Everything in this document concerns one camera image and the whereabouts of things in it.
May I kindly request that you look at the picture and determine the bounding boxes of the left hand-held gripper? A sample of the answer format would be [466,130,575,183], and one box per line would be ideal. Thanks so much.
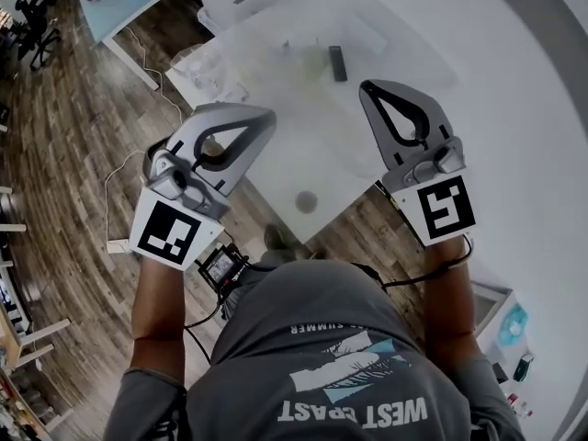
[128,101,278,272]

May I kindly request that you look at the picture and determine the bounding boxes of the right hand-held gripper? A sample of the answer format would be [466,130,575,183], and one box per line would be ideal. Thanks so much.
[357,78,478,249]

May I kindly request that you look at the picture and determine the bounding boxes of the clear plastic storage bin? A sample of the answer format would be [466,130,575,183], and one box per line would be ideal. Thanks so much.
[196,0,460,181]

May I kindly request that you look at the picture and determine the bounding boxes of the person's left forearm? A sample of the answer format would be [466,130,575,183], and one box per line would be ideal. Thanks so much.
[130,257,187,388]

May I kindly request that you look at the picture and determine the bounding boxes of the person's right forearm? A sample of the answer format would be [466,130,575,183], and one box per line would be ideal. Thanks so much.
[422,236,479,371]

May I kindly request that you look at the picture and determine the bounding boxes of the black rectangular block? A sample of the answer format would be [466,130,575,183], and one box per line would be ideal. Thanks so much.
[513,354,536,383]

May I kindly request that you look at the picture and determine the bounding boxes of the small white table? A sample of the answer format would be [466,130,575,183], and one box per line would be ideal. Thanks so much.
[164,28,401,243]

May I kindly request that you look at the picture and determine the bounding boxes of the clear glass vessel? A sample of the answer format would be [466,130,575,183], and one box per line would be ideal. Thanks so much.
[186,55,226,96]

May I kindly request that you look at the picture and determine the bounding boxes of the black remote control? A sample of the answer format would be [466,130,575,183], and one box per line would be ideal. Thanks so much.
[328,45,349,83]

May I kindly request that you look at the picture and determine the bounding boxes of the person's left black shoe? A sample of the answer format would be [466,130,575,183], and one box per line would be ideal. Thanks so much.
[264,223,295,252]

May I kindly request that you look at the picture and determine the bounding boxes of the black waist monitor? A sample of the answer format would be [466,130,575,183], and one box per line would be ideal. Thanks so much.
[197,243,249,293]

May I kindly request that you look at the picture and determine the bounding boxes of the light blue desk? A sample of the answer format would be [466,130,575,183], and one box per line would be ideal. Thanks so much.
[80,0,197,91]

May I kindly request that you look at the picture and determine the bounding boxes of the black office chair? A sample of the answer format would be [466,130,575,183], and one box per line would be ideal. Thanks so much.
[16,0,63,71]

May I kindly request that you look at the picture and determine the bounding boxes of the teal patterned disc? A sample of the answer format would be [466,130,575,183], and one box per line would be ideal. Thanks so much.
[498,304,529,346]

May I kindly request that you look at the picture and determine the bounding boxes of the white side desk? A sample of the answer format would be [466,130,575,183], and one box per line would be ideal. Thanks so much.
[472,280,552,431]

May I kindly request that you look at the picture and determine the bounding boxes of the wooden desk white legs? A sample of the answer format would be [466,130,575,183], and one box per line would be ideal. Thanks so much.
[0,287,74,435]

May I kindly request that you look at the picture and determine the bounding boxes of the white power strip cable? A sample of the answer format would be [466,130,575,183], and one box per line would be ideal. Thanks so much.
[123,26,185,126]

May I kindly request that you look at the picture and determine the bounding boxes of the white adapter cable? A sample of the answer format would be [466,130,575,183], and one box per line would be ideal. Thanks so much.
[103,148,149,243]

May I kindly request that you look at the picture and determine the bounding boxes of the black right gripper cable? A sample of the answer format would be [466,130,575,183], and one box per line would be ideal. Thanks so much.
[351,234,474,293]

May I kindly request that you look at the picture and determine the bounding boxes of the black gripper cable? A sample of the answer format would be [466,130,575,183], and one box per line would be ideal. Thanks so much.
[351,234,474,293]
[183,291,231,367]

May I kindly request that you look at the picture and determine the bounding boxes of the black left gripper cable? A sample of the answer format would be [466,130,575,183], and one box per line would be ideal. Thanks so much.
[183,291,231,367]

